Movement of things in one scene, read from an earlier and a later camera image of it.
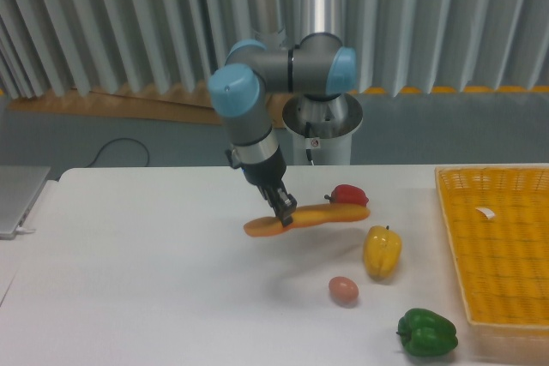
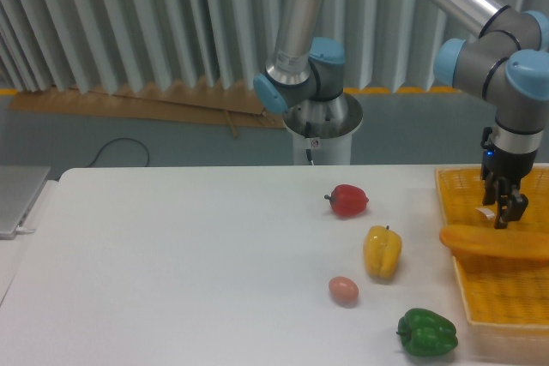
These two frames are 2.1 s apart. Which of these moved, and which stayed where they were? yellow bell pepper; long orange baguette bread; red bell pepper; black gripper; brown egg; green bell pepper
Moved: long orange baguette bread; black gripper
Stayed: red bell pepper; brown egg; yellow bell pepper; green bell pepper
